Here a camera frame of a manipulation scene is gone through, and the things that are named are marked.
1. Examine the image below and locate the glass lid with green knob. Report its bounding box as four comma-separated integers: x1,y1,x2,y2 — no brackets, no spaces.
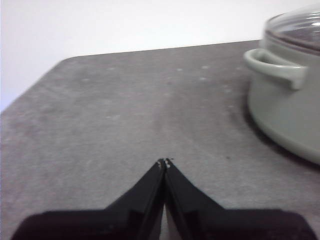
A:
263,4,320,55

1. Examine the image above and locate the pale green electric steamer pot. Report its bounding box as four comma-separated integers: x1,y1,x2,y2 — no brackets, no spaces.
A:
242,34,320,166

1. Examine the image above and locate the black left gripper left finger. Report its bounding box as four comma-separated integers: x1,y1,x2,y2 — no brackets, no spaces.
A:
11,157,167,240

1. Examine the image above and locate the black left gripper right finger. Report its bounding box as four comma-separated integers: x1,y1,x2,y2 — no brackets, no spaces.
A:
164,157,315,240

